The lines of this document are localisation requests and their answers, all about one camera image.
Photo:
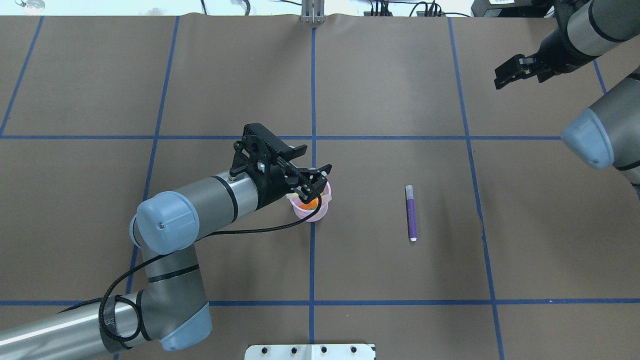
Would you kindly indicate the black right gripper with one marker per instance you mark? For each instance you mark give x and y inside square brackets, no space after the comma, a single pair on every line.
[554,56]

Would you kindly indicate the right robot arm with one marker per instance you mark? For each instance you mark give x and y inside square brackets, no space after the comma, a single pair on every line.
[592,32]

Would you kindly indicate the black box with label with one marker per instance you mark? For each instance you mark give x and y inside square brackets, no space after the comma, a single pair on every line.
[510,8]

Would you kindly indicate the orange marker pen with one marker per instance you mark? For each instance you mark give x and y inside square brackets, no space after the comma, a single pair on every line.
[312,205]

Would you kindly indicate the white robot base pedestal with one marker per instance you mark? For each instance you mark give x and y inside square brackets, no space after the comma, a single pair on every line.
[331,351]

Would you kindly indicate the aluminium frame post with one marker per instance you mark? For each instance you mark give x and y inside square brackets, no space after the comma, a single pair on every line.
[313,11]

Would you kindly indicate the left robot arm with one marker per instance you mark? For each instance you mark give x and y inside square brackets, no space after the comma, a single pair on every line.
[163,298]

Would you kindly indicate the purple marker pen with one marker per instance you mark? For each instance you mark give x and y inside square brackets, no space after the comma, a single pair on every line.
[412,230]

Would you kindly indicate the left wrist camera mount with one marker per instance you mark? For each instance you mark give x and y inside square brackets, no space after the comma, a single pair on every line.
[259,149]

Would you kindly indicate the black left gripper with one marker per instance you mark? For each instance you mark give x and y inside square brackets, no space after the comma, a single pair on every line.
[270,191]

